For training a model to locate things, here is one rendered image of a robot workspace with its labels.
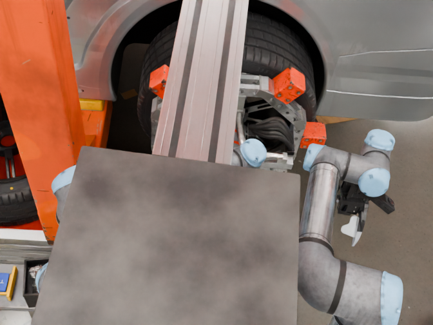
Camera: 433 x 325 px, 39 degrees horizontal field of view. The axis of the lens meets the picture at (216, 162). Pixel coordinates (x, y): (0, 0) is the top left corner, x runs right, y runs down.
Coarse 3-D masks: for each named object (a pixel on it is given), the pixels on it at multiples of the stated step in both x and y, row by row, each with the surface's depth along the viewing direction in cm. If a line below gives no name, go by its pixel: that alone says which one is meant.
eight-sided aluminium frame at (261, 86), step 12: (240, 84) 197; (252, 84) 197; (264, 84) 198; (252, 96) 199; (264, 96) 199; (156, 108) 206; (276, 108) 204; (288, 108) 204; (300, 108) 211; (156, 120) 212; (288, 120) 209; (300, 120) 208; (300, 132) 215; (288, 156) 226; (264, 168) 234
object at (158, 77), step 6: (162, 66) 198; (156, 72) 199; (162, 72) 196; (150, 78) 200; (156, 78) 197; (162, 78) 195; (150, 84) 198; (156, 84) 196; (162, 84) 195; (156, 90) 197; (162, 90) 198; (162, 96) 200
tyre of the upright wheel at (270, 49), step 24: (264, 24) 208; (168, 48) 208; (264, 48) 201; (288, 48) 208; (144, 72) 218; (264, 72) 202; (312, 72) 220; (144, 96) 213; (312, 96) 212; (144, 120) 224; (312, 120) 222
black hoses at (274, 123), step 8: (264, 120) 202; (272, 120) 200; (280, 120) 200; (248, 128) 205; (256, 128) 202; (264, 128) 199; (272, 128) 198; (280, 128) 198; (288, 128) 202; (248, 136) 203; (264, 136) 198; (272, 136) 196; (280, 136) 197; (288, 136) 200; (288, 144) 198; (288, 152) 201
